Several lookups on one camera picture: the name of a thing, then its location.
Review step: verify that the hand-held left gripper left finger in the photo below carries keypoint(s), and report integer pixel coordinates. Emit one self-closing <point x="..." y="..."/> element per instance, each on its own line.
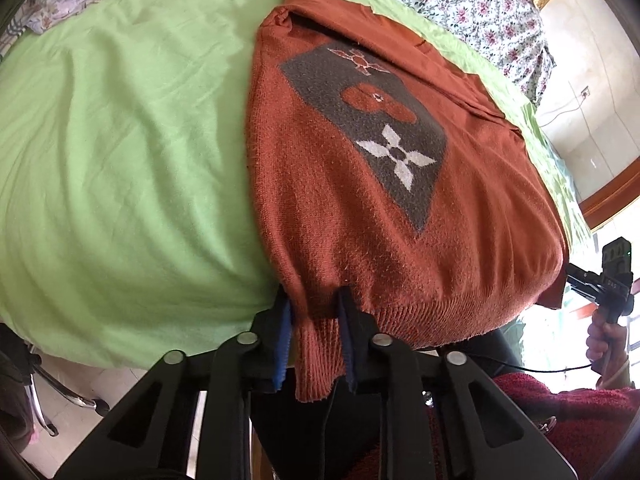
<point x="284" y="340"/>

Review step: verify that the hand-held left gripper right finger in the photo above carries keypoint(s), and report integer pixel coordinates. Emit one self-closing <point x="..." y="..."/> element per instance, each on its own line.
<point x="345" y="332"/>

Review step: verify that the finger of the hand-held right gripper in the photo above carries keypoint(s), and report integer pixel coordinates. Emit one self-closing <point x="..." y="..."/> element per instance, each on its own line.
<point x="582" y="280"/>

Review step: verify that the rust orange knit sweater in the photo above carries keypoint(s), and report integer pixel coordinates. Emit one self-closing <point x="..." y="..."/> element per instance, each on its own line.
<point x="325" y="210"/>

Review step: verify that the person's right hand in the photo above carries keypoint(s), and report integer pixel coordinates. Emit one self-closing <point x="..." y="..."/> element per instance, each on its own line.
<point x="602" y="340"/>

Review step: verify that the wooden door trim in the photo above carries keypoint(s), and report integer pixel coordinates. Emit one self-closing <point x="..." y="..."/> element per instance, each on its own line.
<point x="615" y="195"/>

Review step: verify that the person's dark red clothing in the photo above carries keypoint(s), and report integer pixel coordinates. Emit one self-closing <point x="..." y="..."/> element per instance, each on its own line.
<point x="575" y="420"/>

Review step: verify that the office chair chrome base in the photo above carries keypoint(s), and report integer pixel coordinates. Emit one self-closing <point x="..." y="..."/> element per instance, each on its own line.
<point x="65" y="395"/>

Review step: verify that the light green bed sheet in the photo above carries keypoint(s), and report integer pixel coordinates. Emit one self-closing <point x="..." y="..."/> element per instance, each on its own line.
<point x="125" y="160"/>

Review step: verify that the white pink floral quilt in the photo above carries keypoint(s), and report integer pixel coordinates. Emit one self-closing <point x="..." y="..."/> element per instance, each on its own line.
<point x="450" y="5"/>

